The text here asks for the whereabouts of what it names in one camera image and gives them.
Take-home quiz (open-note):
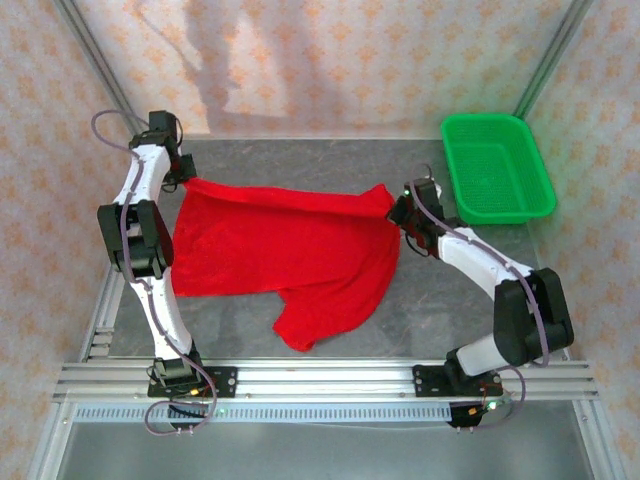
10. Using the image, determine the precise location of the red t-shirt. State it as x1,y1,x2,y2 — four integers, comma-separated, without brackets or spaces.
169,177,404,353

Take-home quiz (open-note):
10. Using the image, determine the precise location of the green plastic mesh basket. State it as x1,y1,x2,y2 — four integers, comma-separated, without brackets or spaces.
439,113,558,226

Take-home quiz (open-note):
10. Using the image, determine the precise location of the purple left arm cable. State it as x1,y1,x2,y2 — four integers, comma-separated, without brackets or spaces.
90,109,219,437

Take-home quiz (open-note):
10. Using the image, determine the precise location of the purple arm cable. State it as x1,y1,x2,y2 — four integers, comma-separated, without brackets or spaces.
409,163,551,432
90,109,219,437

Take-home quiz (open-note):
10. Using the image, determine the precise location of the aluminium frame post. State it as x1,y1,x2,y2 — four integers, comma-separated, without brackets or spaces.
53,0,150,147
514,0,596,120

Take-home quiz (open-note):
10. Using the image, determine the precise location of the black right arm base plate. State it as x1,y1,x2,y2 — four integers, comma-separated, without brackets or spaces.
412,363,504,400

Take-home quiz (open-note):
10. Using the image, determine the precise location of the aluminium table side rail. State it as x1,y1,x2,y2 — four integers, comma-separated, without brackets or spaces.
80,264,124,362

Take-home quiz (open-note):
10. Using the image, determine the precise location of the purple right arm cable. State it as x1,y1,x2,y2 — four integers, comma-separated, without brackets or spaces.
409,163,551,432

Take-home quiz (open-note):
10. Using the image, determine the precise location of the aluminium mounting rail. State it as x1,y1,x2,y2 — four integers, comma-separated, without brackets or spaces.
58,358,600,402

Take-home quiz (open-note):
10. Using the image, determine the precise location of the grey slotted cable duct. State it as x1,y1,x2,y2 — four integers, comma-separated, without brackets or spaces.
73,402,452,424

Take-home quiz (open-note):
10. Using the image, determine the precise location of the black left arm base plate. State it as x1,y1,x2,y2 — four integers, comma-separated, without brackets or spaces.
147,366,239,400

